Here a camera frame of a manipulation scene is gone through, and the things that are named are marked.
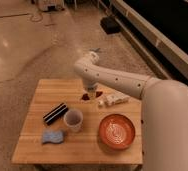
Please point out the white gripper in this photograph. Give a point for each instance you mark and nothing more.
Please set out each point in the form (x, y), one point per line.
(89, 86)

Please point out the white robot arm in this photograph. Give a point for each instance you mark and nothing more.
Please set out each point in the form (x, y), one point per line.
(164, 111)

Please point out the orange ceramic bowl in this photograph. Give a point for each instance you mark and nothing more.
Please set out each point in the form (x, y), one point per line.
(117, 131)

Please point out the black striped rectangular block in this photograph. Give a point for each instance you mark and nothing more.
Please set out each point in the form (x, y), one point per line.
(55, 114)

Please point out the wooden folding table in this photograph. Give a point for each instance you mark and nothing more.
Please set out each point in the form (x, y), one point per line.
(83, 147)

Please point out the blue sponge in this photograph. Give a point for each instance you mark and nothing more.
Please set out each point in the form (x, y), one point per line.
(55, 137)

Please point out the black box on floor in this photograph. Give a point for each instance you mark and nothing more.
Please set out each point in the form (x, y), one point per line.
(109, 25)

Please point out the white equipment with cables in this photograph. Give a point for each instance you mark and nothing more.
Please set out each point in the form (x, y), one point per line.
(49, 5)

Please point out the long white wall rail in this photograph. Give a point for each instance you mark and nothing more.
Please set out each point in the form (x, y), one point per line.
(160, 25)

